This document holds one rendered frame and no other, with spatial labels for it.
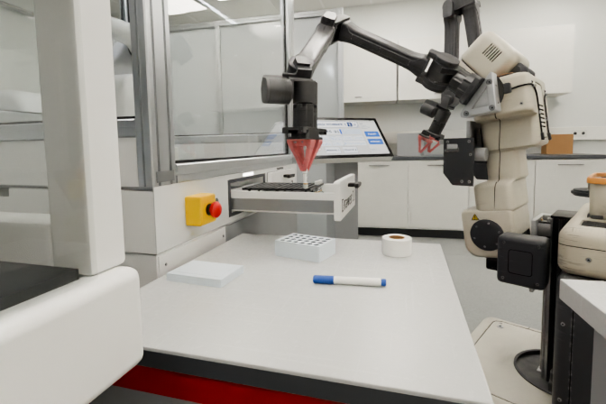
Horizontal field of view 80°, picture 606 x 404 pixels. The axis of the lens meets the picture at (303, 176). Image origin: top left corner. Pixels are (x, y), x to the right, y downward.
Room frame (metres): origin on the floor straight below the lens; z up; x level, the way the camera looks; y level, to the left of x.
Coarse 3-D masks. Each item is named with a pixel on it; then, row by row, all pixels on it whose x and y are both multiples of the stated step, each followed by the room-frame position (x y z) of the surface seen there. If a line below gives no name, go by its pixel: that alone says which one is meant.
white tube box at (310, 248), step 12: (276, 240) 0.86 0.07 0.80; (288, 240) 0.86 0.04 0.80; (300, 240) 0.87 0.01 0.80; (312, 240) 0.85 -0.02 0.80; (324, 240) 0.85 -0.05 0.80; (276, 252) 0.86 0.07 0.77; (288, 252) 0.84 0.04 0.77; (300, 252) 0.82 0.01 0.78; (312, 252) 0.80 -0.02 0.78; (324, 252) 0.82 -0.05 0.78
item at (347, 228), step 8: (328, 168) 2.16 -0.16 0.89; (336, 168) 2.09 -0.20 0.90; (344, 168) 2.11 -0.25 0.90; (352, 168) 2.13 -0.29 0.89; (328, 176) 2.16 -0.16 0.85; (336, 176) 2.09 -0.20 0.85; (344, 176) 2.11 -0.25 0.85; (352, 208) 2.13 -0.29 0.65; (328, 216) 2.17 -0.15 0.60; (344, 216) 2.11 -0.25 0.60; (352, 216) 2.13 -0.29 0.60; (328, 224) 2.17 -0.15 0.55; (336, 224) 2.09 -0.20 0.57; (344, 224) 2.11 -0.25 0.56; (352, 224) 2.13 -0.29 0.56; (328, 232) 2.17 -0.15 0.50; (336, 232) 2.09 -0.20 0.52; (344, 232) 2.11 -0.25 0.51; (352, 232) 2.13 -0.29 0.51
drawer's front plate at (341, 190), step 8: (352, 176) 1.19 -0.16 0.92; (336, 184) 0.97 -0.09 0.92; (344, 184) 1.05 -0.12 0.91; (336, 192) 0.97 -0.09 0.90; (344, 192) 1.05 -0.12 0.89; (352, 192) 1.18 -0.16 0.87; (336, 200) 0.97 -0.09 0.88; (352, 200) 1.18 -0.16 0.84; (336, 208) 0.97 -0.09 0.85; (336, 216) 0.97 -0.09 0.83
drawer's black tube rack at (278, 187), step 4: (256, 184) 1.21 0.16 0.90; (260, 184) 1.21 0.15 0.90; (264, 184) 1.22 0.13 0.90; (268, 184) 1.21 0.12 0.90; (272, 184) 1.21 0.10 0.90; (276, 184) 1.20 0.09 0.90; (280, 184) 1.20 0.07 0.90; (284, 184) 1.20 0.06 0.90; (288, 184) 1.20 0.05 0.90; (292, 184) 1.19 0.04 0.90; (296, 184) 1.20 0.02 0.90; (300, 184) 1.19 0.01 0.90; (308, 184) 1.19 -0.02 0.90; (312, 184) 1.19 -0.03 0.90; (244, 188) 1.11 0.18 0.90; (248, 188) 1.11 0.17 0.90; (252, 188) 1.10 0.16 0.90; (256, 188) 1.10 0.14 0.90; (260, 188) 1.10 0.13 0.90; (264, 188) 1.09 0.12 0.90; (268, 188) 1.09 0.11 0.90; (272, 188) 1.08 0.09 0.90; (276, 188) 1.08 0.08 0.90; (280, 188) 1.08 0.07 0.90; (284, 188) 1.07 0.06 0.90; (288, 188) 1.07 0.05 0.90; (292, 188) 1.07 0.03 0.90; (296, 188) 1.06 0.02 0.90; (300, 188) 1.06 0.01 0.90; (304, 188) 1.06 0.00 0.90
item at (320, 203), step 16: (240, 192) 1.07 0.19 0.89; (256, 192) 1.06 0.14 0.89; (272, 192) 1.04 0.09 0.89; (288, 192) 1.03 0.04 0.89; (304, 192) 1.02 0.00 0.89; (320, 192) 1.01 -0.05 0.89; (240, 208) 1.07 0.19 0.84; (256, 208) 1.06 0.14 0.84; (272, 208) 1.04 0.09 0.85; (288, 208) 1.03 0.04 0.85; (304, 208) 1.01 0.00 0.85; (320, 208) 1.00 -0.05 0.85
